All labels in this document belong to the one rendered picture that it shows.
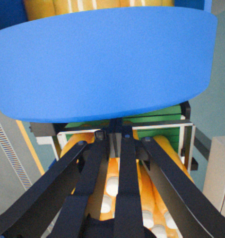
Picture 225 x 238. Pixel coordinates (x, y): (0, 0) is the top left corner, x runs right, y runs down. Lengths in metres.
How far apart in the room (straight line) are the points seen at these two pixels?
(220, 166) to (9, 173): 2.41
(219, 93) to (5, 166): 2.70
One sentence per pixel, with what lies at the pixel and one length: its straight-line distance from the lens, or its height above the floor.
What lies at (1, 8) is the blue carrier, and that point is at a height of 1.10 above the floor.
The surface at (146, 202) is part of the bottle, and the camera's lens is 0.45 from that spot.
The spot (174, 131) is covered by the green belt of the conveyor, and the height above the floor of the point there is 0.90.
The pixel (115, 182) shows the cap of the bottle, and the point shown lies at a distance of 0.34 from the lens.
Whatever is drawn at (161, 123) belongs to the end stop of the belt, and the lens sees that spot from 0.40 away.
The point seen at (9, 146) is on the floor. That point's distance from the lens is 2.16.
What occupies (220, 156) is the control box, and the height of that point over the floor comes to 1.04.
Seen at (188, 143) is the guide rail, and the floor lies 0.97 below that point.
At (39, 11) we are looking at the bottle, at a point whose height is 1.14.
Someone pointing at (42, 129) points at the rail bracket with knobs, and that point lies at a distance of 0.42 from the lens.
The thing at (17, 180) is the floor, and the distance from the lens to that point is 2.51.
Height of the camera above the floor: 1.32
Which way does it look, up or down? 68 degrees down
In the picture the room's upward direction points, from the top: 167 degrees counter-clockwise
